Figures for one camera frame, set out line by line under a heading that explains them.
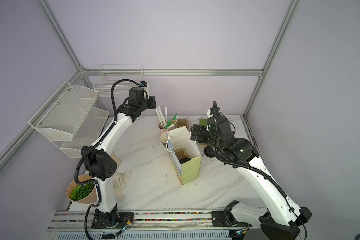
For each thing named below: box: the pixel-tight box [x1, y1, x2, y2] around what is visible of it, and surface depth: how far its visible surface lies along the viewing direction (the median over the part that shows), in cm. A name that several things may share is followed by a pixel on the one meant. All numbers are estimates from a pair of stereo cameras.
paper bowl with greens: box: [66, 174, 98, 204], surface depth 73 cm
